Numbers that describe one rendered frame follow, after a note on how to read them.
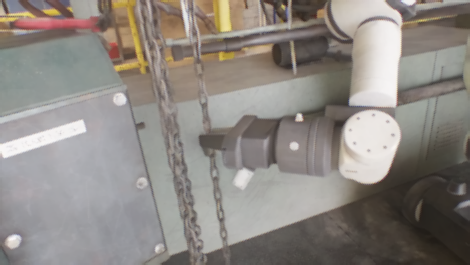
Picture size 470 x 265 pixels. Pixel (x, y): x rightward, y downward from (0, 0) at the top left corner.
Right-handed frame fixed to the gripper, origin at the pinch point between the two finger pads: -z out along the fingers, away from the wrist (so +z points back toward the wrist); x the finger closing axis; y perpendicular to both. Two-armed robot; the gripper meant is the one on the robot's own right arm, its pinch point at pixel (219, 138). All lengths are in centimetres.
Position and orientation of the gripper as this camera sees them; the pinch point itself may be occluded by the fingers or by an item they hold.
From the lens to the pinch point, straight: 51.8
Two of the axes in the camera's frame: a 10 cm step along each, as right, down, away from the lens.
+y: -1.0, -9.1, -4.1
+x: 3.6, -4.2, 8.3
